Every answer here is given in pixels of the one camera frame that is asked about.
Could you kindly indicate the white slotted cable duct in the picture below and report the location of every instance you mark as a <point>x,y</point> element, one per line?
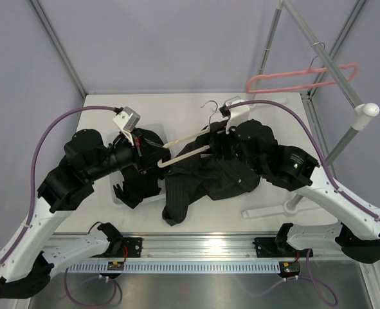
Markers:
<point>176,267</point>

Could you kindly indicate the black shirt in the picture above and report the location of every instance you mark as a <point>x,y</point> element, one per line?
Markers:
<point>136,186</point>

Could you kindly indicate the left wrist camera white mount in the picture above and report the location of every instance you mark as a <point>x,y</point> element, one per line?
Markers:
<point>126,120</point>

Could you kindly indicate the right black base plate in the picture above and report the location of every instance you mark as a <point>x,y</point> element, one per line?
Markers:
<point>268,247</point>

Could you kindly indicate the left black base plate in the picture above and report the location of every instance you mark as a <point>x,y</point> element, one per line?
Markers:
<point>131,246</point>

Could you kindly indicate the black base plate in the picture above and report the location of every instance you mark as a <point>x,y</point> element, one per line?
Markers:
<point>131,246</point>
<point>268,247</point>

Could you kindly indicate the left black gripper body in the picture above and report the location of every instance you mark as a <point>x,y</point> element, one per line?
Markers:
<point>141,160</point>

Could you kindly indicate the dark striped shirt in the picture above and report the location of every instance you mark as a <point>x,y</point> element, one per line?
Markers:
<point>202,175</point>

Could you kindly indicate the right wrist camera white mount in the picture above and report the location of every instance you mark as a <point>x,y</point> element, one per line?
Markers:
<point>235,115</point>

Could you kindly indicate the metal clothes rack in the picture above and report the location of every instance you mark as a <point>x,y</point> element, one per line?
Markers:
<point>329,74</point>

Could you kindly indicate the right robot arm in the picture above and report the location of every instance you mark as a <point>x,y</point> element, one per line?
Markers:
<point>357,231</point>

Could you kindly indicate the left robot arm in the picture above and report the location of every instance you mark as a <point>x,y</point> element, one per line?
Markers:
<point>25,266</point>

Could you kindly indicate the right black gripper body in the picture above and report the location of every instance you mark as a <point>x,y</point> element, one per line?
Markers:
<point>229,142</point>

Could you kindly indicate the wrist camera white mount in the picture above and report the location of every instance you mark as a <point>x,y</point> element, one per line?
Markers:
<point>126,120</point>
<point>235,115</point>

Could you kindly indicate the aluminium rail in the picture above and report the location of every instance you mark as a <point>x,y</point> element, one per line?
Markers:
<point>197,247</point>

